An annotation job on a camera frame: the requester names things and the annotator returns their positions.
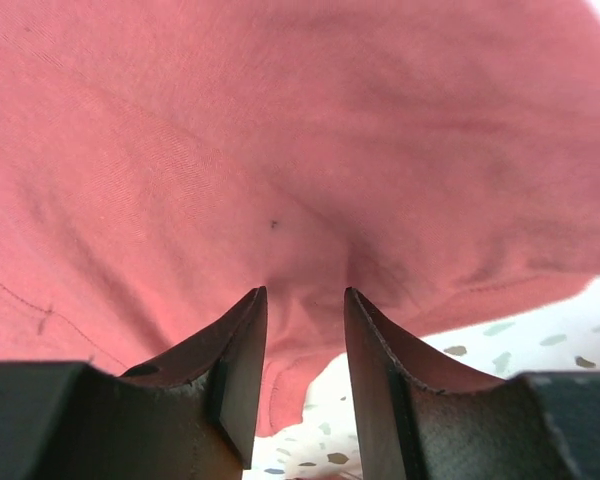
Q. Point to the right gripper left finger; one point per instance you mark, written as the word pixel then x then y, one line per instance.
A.
pixel 188 413

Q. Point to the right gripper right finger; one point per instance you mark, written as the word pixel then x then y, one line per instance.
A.
pixel 422 415

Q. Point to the pink t shirt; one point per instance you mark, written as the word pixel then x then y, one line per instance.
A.
pixel 158 159

